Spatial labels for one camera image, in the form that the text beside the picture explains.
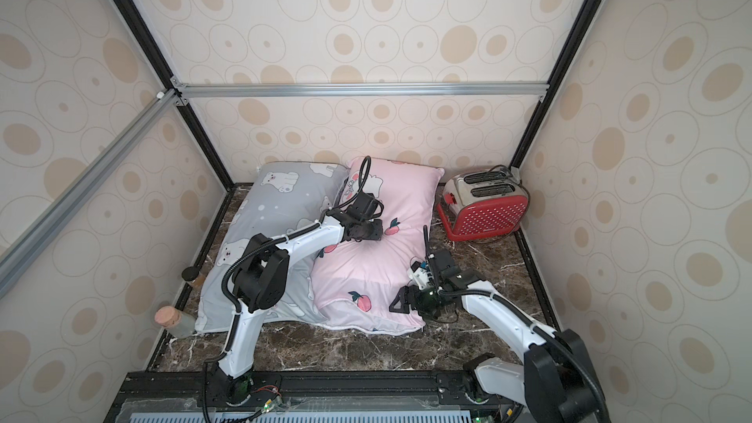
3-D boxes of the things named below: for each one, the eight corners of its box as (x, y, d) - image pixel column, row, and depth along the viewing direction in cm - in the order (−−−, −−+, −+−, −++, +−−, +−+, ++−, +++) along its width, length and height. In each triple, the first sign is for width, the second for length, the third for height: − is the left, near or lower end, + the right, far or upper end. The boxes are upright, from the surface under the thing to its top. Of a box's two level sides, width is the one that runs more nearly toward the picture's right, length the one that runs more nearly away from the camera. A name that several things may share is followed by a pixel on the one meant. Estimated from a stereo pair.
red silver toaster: (443, 242, 105) (453, 208, 91) (437, 206, 116) (445, 170, 102) (517, 242, 105) (539, 208, 91) (505, 206, 116) (522, 170, 102)
